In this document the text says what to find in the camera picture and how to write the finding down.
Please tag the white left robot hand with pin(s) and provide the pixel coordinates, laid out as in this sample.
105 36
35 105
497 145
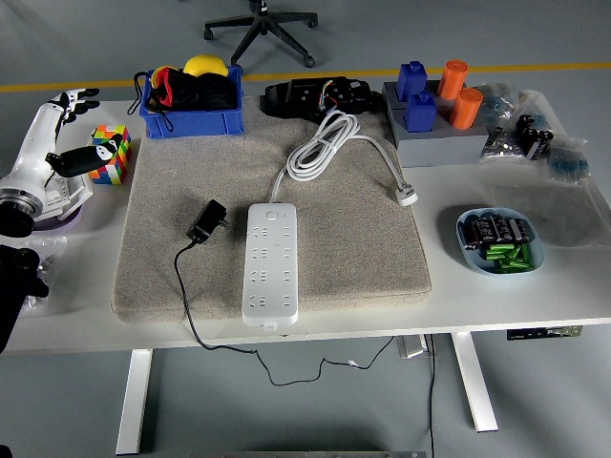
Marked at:
33 143

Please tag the purple dish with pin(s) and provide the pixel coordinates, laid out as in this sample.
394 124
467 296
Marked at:
67 223

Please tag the multicoloured puzzle cube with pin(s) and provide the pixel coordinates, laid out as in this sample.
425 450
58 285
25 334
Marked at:
123 160

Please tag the clear bag of small nuts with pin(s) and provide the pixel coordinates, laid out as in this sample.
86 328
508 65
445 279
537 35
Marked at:
48 253

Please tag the blue plastic bin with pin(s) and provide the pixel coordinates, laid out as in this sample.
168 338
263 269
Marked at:
191 124

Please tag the yellow ball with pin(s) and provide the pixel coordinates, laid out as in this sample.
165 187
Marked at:
205 64

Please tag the black office chair base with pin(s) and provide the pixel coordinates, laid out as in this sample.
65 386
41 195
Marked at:
262 21

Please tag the white table leg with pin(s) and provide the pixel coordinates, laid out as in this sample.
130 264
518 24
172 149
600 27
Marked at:
133 405
472 381

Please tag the black robot body part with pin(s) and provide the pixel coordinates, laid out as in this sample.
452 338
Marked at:
4 452

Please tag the grey-brown mat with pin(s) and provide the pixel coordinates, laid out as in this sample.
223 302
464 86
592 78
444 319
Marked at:
358 238

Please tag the blue peg block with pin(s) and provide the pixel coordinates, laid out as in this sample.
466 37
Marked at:
410 81
420 114

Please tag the grey block base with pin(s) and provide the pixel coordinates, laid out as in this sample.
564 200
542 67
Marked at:
439 148

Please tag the orange cylinder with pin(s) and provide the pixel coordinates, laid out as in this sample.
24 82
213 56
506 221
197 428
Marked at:
452 78
465 107

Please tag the black battery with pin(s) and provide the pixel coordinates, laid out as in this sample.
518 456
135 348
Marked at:
505 228
519 230
494 227
482 229
469 235

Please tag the light blue dish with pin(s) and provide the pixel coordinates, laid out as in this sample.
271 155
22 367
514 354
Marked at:
472 264

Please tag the clear bag of blue parts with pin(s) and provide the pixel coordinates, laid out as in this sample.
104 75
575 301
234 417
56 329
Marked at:
568 162
499 102

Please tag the clear bag of metal screws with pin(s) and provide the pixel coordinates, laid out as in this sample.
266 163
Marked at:
501 145

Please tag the green battery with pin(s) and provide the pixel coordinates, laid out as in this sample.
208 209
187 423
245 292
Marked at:
511 266
496 251
526 255
517 253

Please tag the bag of black capacitors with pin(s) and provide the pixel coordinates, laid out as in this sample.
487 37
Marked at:
534 136

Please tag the large empty clear bag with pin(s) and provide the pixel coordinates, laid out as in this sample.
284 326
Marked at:
549 205

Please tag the black table control panel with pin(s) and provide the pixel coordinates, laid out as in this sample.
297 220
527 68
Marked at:
525 335

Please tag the grey metal bracket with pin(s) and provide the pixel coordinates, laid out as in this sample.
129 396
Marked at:
413 347

